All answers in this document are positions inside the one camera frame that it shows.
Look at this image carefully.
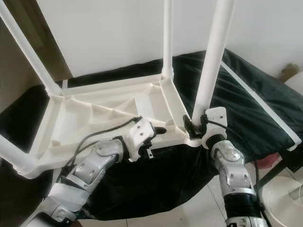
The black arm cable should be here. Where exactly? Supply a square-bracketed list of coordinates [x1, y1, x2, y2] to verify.
[206, 121, 273, 227]
[59, 117, 143, 183]

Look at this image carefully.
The white round appliance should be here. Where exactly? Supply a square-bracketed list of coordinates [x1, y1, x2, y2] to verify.
[284, 71, 303, 89]

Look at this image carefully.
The white floor fan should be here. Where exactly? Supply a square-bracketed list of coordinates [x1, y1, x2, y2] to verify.
[263, 170, 303, 227]

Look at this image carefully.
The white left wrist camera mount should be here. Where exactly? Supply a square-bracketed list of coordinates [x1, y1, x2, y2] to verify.
[125, 118, 156, 162]

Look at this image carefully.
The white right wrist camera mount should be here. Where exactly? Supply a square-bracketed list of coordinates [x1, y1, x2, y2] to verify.
[200, 106, 228, 149]

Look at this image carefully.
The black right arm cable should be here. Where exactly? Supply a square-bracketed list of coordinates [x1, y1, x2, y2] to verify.
[206, 121, 273, 227]

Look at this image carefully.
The white plastic table top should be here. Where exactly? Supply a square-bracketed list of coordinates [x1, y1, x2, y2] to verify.
[19, 73, 204, 179]

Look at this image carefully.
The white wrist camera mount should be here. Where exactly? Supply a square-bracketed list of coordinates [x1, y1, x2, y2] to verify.
[125, 118, 156, 162]
[200, 106, 228, 149]

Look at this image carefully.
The white plastic table leg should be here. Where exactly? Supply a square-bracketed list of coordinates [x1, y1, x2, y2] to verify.
[0, 137, 39, 178]
[192, 0, 237, 124]
[161, 0, 175, 79]
[0, 2, 63, 95]

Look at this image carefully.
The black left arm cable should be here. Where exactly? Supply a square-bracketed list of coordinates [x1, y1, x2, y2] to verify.
[59, 117, 143, 183]

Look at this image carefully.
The brown fuzzy object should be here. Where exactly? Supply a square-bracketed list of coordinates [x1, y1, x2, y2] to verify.
[280, 64, 301, 82]

